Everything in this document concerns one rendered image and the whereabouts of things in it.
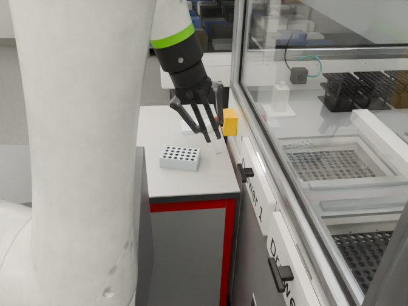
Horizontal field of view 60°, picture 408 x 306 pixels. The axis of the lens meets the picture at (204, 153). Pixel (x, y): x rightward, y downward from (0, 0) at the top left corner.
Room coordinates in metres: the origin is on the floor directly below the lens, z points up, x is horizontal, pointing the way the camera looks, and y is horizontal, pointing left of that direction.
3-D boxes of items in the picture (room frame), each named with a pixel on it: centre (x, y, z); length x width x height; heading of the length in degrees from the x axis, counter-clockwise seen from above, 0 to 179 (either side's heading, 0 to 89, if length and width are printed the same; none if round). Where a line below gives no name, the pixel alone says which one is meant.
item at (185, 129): (1.22, 0.03, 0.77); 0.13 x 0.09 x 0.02; 98
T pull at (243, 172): (0.73, -0.11, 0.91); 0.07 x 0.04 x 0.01; 7
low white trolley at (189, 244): (1.11, 0.21, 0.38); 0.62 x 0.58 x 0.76; 7
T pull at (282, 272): (0.42, -0.15, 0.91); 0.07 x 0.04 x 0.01; 7
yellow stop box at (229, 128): (1.06, -0.08, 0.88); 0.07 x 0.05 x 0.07; 7
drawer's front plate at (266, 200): (0.74, -0.14, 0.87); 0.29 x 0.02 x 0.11; 7
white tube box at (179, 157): (0.99, 0.08, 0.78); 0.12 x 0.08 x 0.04; 82
